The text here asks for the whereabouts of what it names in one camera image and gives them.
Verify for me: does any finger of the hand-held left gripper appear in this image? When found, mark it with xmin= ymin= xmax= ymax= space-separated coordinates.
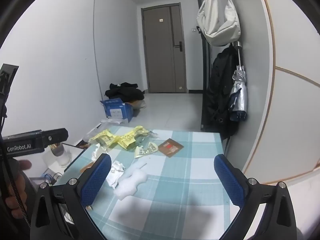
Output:
xmin=41 ymin=128 xmax=69 ymax=148

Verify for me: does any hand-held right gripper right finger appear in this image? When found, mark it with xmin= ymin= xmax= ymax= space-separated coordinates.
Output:
xmin=214 ymin=154 xmax=298 ymax=240

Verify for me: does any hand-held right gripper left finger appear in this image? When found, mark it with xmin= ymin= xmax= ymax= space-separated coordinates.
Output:
xmin=30 ymin=152 xmax=112 ymax=240

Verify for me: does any yellow bread wrapper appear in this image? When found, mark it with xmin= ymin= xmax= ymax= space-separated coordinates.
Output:
xmin=89 ymin=129 xmax=118 ymax=147
xmin=117 ymin=126 xmax=152 ymax=151

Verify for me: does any white shoulder bag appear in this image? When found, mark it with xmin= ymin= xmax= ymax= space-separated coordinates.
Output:
xmin=196 ymin=0 xmax=242 ymax=47

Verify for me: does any person's left hand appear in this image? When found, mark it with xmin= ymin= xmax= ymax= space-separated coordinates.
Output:
xmin=5 ymin=159 xmax=32 ymax=210

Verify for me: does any crumpled white paper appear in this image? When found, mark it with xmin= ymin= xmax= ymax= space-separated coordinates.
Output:
xmin=106 ymin=160 xmax=125 ymax=189

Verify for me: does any white utensil holder cup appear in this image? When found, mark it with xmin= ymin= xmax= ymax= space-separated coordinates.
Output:
xmin=43 ymin=142 xmax=72 ymax=167

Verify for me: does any crumpled white tissue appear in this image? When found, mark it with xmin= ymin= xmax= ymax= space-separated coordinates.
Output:
xmin=91 ymin=144 xmax=108 ymax=161

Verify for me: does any white foam wrap piece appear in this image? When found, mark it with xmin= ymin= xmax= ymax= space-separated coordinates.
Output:
xmin=114 ymin=161 xmax=148 ymax=201

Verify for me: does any blue checked tablecloth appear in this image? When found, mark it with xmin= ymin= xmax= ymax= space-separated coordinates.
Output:
xmin=54 ymin=126 xmax=247 ymax=240

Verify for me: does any small pale printed wrapper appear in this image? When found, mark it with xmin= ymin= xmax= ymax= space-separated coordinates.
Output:
xmin=134 ymin=142 xmax=158 ymax=158

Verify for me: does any brown snack packet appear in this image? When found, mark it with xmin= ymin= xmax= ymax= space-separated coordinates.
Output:
xmin=158 ymin=138 xmax=184 ymax=158

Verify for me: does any blue cardboard box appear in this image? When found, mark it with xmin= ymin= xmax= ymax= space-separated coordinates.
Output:
xmin=100 ymin=97 xmax=134 ymax=123

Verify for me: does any black clothes pile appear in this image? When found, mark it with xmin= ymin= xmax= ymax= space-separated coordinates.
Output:
xmin=104 ymin=82 xmax=145 ymax=102

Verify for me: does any silver folding umbrella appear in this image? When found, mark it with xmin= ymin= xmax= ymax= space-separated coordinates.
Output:
xmin=229 ymin=41 xmax=249 ymax=122

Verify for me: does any brown paper bag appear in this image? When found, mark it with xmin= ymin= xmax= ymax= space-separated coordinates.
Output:
xmin=130 ymin=99 xmax=147 ymax=110

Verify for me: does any black backpack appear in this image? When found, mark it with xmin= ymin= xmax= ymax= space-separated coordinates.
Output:
xmin=204 ymin=46 xmax=240 ymax=141

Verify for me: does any white wardrobe with gold trim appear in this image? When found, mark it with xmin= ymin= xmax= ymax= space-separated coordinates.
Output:
xmin=241 ymin=0 xmax=320 ymax=186

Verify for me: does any grey door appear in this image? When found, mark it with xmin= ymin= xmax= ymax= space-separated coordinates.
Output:
xmin=141 ymin=3 xmax=188 ymax=94

